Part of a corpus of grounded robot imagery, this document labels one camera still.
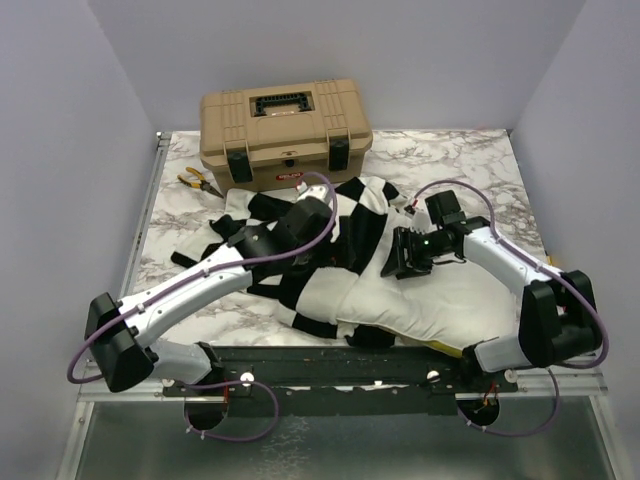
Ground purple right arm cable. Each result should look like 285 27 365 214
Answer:
405 179 610 437

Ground yellow handled pliers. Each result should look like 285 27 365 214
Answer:
177 167 224 199

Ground aluminium rail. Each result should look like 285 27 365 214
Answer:
116 131 173 299
78 368 607 402

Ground aluminium left side rail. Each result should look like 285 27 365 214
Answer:
116 131 173 299

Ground tan plastic toolbox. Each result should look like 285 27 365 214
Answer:
200 79 373 193

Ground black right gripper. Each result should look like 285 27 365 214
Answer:
380 225 452 280

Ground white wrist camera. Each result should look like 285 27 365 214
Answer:
295 182 331 205
404 204 431 234

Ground white pillow yellow edge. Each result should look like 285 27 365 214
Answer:
335 209 518 353

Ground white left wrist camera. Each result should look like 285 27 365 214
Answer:
295 182 331 205

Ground aluminium front rail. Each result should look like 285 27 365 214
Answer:
78 368 607 402

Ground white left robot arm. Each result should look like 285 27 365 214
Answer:
85 197 336 395

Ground black white checkered pillowcase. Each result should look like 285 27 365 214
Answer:
171 177 406 348

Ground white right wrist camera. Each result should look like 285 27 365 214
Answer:
404 204 431 234

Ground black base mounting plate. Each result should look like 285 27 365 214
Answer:
99 341 521 417

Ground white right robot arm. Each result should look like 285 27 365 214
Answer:
381 190 605 391

